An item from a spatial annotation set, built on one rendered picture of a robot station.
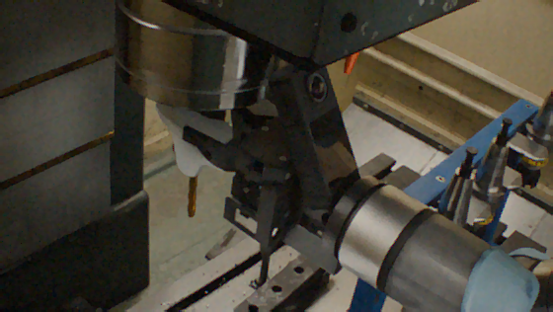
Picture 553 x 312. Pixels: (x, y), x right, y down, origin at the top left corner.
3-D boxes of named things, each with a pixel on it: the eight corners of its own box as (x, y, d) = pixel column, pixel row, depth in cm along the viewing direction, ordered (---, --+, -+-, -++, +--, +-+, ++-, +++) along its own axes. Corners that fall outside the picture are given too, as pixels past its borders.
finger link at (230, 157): (172, 148, 60) (265, 190, 57) (173, 132, 59) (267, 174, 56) (202, 123, 64) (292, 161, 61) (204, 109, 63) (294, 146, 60)
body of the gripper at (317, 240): (214, 214, 64) (321, 289, 58) (223, 132, 59) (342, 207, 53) (273, 182, 69) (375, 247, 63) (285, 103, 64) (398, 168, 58)
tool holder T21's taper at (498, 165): (478, 169, 99) (490, 129, 95) (505, 181, 98) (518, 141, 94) (469, 184, 96) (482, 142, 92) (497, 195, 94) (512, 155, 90)
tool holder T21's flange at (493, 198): (470, 178, 102) (474, 164, 100) (507, 194, 99) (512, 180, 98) (457, 198, 97) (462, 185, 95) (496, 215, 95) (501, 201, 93)
